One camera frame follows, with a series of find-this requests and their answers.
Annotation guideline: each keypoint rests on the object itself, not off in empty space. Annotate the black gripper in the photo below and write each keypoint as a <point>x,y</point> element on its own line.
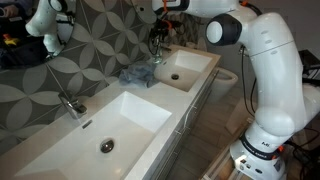
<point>161,29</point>

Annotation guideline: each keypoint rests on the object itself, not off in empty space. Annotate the clear glass pump bottle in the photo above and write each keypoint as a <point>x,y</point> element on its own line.
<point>157,59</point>

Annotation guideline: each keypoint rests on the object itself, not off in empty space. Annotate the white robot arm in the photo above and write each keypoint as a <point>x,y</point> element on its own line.
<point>285,103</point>

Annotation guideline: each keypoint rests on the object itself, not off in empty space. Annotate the chrome left tap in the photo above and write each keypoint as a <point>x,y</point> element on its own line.
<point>72,104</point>

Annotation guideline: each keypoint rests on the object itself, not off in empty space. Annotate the white right sink basin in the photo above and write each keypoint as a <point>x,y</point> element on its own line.
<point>189,66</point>

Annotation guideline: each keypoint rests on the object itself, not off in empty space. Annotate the white sink basin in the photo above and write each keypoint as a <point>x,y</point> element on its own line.
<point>189,66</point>
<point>130,121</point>

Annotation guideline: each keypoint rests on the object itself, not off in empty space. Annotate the chrome right sink drain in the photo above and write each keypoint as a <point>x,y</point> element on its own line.
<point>175,76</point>

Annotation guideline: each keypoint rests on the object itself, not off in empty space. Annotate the chrome sink drain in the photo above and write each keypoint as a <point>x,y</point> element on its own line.
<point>175,76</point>
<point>107,146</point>

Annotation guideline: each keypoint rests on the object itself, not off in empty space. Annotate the blue crumpled towel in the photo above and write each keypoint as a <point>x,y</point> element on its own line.
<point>140,73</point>

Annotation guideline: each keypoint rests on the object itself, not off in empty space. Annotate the white vanity cabinet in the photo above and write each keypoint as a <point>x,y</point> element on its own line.
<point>160,157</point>

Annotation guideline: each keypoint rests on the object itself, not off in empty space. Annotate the white toilet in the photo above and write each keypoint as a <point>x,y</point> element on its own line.
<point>222,84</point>

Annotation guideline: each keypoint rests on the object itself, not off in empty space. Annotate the white left sink basin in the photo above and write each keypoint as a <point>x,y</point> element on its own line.
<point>130,121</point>

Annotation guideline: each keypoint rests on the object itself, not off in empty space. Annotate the chrome left sink drain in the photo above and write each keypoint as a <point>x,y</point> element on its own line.
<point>107,146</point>

